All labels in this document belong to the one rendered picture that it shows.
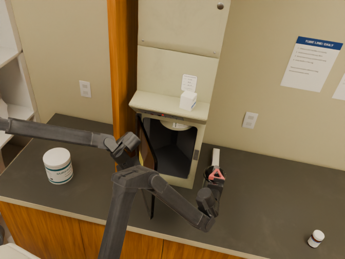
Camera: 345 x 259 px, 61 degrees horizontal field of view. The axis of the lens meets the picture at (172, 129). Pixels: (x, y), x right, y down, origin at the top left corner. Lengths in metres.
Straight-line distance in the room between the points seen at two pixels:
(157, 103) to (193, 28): 0.32
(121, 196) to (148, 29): 0.62
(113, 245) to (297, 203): 1.13
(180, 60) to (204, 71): 0.10
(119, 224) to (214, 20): 0.74
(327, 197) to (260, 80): 0.76
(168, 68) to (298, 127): 0.97
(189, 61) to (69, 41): 0.88
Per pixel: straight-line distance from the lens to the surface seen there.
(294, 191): 1.82
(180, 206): 1.06
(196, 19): 1.10
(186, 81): 1.21
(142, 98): 1.22
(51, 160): 1.59
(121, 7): 1.12
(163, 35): 1.14
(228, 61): 1.63
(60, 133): 1.12
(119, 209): 0.88
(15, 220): 1.93
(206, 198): 1.16
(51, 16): 1.83
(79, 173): 1.70
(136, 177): 0.87
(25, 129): 1.12
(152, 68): 1.21
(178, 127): 1.37
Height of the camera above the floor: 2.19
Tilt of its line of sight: 39 degrees down
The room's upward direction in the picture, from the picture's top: 7 degrees clockwise
